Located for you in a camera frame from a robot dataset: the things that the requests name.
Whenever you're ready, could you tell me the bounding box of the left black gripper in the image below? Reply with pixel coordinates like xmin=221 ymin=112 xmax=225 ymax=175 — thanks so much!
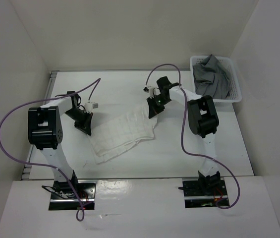
xmin=64 ymin=108 xmax=93 ymax=135

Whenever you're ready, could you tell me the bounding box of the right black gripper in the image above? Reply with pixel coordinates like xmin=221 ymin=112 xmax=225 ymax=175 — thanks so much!
xmin=147 ymin=94 xmax=171 ymax=118

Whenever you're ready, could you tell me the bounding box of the white pleated skirt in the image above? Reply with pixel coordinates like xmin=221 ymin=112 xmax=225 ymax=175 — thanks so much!
xmin=89 ymin=104 xmax=158 ymax=164

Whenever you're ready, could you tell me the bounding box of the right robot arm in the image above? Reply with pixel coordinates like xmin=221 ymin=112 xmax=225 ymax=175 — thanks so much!
xmin=144 ymin=76 xmax=221 ymax=195

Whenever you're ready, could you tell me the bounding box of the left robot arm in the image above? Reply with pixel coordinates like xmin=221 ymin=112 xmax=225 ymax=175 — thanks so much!
xmin=28 ymin=91 xmax=93 ymax=198

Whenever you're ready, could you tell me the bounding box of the grey skirt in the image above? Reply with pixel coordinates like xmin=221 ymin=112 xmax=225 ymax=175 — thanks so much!
xmin=193 ymin=55 xmax=231 ymax=100

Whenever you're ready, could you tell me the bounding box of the white plastic basket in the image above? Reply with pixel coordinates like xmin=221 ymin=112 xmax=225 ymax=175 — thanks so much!
xmin=190 ymin=56 xmax=242 ymax=104

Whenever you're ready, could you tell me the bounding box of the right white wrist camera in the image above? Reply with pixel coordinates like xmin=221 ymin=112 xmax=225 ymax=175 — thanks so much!
xmin=143 ymin=86 xmax=159 ymax=98

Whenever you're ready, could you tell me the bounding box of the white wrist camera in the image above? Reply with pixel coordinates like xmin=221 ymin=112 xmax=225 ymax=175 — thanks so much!
xmin=84 ymin=101 xmax=99 ymax=113
xmin=143 ymin=86 xmax=159 ymax=98

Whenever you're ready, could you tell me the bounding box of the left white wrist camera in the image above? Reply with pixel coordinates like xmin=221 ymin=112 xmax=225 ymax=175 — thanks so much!
xmin=84 ymin=101 xmax=99 ymax=113

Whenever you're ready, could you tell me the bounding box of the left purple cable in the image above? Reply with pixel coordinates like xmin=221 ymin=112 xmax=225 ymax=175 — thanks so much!
xmin=0 ymin=78 xmax=101 ymax=221

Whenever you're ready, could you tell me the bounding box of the purple cable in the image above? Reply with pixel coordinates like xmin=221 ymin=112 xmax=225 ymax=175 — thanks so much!
xmin=0 ymin=78 xmax=101 ymax=221
xmin=143 ymin=63 xmax=242 ymax=210

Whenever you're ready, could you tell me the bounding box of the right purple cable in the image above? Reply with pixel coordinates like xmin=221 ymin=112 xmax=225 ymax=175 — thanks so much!
xmin=143 ymin=63 xmax=242 ymax=210

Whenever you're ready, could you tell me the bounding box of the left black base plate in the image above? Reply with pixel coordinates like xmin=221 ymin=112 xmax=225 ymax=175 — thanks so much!
xmin=42 ymin=180 xmax=96 ymax=211

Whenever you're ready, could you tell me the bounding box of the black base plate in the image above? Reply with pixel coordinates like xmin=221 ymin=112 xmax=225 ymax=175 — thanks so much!
xmin=42 ymin=180 xmax=96 ymax=211
xmin=178 ymin=178 xmax=230 ymax=208

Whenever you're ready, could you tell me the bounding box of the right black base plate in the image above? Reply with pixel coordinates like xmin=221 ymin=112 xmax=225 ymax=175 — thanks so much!
xmin=178 ymin=178 xmax=230 ymax=208

